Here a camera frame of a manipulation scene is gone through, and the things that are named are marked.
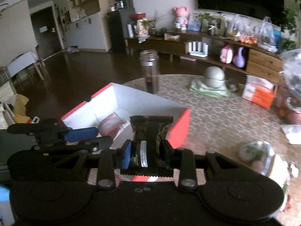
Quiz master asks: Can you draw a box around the pink patterned small packet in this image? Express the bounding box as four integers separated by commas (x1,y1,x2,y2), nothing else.
97,112,130,140

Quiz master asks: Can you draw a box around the dark snack packet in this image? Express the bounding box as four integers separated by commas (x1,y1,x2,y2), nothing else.
120,115,173,178

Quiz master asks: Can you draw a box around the bagged bread slice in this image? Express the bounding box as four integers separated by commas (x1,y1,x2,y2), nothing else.
266,154,289,188

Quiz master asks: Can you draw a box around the red cardboard shoe box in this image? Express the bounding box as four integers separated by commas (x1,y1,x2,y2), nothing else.
62,83,196,188

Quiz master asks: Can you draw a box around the lace tablecloth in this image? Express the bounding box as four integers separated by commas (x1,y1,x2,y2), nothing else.
87,73,301,226

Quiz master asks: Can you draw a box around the folded green cloth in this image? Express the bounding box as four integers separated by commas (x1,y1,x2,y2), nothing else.
188,80,230,98

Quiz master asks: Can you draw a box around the grey-green round ceramic pot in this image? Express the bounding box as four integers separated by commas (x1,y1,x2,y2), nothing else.
204,66,225,88

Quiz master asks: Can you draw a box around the clear glass jar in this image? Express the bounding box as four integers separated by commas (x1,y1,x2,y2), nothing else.
140,50,160,94

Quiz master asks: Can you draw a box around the orange tissue box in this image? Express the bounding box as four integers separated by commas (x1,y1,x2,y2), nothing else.
242,75,275,109

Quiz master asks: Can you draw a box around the white router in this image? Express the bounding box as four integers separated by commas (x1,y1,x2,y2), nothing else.
188,41,209,58

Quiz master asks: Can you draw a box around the pink toy suitcase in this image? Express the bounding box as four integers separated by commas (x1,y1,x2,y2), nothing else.
220,45,234,64

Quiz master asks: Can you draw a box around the purple vase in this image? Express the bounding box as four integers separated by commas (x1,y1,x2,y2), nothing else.
233,47,245,68

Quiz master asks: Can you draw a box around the red basket of fruit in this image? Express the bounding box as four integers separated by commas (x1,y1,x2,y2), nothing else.
275,86,300,125

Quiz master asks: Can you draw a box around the wooden tv cabinet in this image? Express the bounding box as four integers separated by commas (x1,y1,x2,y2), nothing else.
125,31,284,85

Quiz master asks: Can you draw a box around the dark side cabinet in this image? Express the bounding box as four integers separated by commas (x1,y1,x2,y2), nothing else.
107,8,135,53

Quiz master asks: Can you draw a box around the pink plush doll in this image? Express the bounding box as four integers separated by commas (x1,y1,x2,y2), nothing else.
173,7,188,31

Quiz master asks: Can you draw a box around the black coffee machine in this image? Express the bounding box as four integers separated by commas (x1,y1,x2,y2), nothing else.
115,0,134,10

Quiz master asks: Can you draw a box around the bag of oranges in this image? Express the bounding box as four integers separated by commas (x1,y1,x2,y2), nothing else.
226,14,278,53

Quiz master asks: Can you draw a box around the clear plastic bag pile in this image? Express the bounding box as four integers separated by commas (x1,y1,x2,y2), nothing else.
279,48,300,113

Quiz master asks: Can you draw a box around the potted green tree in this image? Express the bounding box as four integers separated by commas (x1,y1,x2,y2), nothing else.
280,0,300,50

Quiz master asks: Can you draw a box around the picture frame with plant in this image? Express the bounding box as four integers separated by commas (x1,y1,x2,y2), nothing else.
201,13,226,36

